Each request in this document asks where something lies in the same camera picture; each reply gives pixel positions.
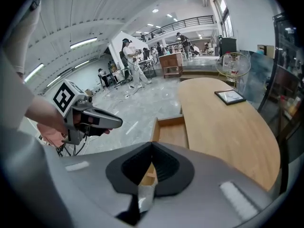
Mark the brown cardboard sheet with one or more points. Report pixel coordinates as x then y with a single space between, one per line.
268 50

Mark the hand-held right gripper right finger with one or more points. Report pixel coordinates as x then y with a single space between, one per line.
209 193

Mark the person's left hand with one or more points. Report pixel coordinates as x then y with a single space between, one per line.
52 136

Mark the white top desk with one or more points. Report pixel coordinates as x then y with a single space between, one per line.
147 61

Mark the person's white shirt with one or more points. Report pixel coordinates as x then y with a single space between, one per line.
16 98

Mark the oval wooden table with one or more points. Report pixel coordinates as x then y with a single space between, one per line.
225 132

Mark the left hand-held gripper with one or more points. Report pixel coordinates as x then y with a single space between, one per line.
71 127

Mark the clear water jug red label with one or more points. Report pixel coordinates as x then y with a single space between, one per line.
237 64
227 64

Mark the black mezzanine railing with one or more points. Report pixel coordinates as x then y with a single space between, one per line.
194 20

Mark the tall black cabinet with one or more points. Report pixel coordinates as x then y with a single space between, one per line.
227 46

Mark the black picture frame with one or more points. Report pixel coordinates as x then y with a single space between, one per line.
229 96

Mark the person's left forearm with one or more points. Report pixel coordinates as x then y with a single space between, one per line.
42 113

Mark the white ceiling tube light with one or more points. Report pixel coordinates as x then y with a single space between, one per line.
83 43
82 64
33 72
53 81

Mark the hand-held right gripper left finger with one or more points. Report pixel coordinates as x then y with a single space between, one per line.
95 186

